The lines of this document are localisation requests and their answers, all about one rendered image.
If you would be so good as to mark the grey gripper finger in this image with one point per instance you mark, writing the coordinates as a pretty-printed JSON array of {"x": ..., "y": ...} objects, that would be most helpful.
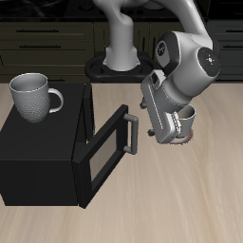
[
  {"x": 143, "y": 103},
  {"x": 151, "y": 133}
]

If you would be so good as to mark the plain white mug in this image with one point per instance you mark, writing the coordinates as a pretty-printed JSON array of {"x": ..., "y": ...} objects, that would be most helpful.
[{"x": 187, "y": 118}]

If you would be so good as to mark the dark kitchen cupboards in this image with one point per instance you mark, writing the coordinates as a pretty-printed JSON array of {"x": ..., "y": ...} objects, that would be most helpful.
[{"x": 47, "y": 47}]

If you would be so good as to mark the white dotted mug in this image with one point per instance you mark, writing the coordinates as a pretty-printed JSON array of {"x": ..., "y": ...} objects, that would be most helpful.
[{"x": 31, "y": 98}]

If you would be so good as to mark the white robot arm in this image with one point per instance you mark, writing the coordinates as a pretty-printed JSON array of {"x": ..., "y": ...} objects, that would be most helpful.
[{"x": 186, "y": 63}]

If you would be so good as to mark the brown rimmed plate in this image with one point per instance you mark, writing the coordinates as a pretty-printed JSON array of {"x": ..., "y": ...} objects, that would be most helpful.
[{"x": 186, "y": 139}]

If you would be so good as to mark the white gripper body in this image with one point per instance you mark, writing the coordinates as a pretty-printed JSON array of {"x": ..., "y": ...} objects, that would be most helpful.
[{"x": 161, "y": 121}]

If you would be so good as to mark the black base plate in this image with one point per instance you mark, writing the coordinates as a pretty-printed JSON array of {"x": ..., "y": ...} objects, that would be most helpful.
[{"x": 95, "y": 70}]

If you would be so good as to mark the black microwave oven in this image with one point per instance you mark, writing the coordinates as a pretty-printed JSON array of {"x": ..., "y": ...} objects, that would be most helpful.
[{"x": 41, "y": 152}]

